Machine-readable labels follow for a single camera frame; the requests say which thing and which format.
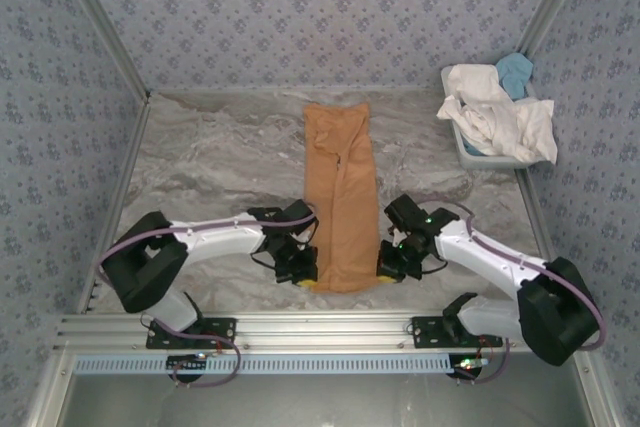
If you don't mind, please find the metal sheet panel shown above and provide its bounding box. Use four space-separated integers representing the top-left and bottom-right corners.
29 371 609 427

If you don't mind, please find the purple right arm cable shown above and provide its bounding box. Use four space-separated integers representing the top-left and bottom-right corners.
414 201 609 387

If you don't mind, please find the light blue t-shirt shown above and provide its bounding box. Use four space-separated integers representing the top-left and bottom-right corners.
494 52 535 101

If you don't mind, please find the aluminium table side rail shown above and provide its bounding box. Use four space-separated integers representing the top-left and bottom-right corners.
74 94 154 316
514 166 559 268

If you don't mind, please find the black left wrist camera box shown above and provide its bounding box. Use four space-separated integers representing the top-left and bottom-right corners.
272 256 300 284

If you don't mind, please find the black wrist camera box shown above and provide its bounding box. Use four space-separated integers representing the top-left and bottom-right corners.
272 256 300 284
405 255 432 282

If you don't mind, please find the aluminium mounting rail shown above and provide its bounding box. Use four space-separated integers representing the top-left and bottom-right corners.
54 311 601 353

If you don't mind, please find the slotted cable duct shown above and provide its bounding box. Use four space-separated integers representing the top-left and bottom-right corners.
72 352 464 376

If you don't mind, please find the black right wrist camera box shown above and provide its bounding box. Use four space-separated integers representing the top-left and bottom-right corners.
405 255 432 282

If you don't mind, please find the grey plastic bin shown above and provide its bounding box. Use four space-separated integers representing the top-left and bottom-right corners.
439 65 544 171

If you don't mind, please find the controller board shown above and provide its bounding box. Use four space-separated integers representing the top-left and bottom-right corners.
447 354 491 381
166 354 209 378

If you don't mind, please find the left controller board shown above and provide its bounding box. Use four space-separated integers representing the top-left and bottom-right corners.
166 354 209 378

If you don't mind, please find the right controller board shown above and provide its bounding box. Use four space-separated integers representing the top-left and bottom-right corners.
447 354 491 381

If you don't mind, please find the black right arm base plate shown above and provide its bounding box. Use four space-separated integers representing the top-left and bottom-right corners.
411 315 504 351

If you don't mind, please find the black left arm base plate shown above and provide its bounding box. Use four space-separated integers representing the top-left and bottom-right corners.
145 315 239 351

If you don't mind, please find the orange cartoon print t-shirt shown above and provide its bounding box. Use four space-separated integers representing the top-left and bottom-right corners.
301 101 381 297

